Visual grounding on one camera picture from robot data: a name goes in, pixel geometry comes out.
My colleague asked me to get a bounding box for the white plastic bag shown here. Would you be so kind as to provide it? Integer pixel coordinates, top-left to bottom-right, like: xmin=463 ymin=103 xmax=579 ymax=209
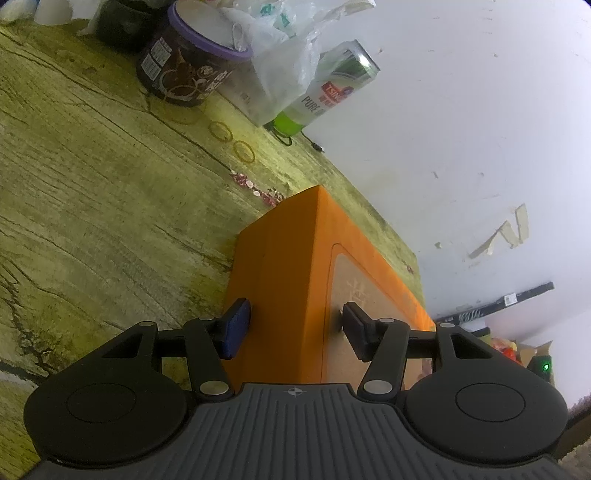
xmin=217 ymin=0 xmax=377 ymax=127

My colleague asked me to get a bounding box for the brown jar with purple lid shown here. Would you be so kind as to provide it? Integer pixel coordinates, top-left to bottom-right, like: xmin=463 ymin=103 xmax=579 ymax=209
xmin=136 ymin=0 xmax=254 ymax=108

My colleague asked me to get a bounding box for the dark jar with red lid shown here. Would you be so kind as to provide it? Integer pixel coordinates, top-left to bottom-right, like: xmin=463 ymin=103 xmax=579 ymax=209
xmin=95 ymin=0 xmax=158 ymax=51

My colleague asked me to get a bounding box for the brown cardboard box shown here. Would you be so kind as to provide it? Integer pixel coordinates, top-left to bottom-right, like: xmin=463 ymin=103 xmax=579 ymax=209
xmin=508 ymin=339 xmax=555 ymax=384

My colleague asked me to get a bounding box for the orange box lid with picture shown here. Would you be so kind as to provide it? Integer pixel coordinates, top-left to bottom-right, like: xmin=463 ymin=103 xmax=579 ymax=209
xmin=224 ymin=185 xmax=437 ymax=385

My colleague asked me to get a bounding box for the long black flat box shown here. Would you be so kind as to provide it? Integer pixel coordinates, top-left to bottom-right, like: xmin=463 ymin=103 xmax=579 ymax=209
xmin=434 ymin=281 xmax=555 ymax=324

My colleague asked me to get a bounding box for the black device with green light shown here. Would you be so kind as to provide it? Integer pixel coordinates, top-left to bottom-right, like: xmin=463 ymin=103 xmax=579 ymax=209
xmin=526 ymin=355 xmax=555 ymax=384

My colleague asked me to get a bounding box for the red plastic bag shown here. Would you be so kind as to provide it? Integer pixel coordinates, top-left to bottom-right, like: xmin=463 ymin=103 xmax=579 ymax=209
xmin=489 ymin=337 xmax=520 ymax=363

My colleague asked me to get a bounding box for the green and silver beer can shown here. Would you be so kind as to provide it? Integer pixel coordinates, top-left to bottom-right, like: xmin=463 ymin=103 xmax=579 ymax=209
xmin=272 ymin=39 xmax=382 ymax=137

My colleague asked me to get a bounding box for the beige peeling wall tape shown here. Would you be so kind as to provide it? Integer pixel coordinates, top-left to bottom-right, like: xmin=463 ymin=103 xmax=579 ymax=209
xmin=467 ymin=203 xmax=529 ymax=260

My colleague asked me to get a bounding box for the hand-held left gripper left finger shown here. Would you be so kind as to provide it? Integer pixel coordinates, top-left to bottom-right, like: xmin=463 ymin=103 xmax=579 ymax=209
xmin=102 ymin=298 xmax=252 ymax=401

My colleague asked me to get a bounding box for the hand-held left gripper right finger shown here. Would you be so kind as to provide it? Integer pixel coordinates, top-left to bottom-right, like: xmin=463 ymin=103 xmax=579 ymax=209
xmin=342 ymin=302 xmax=502 ymax=401

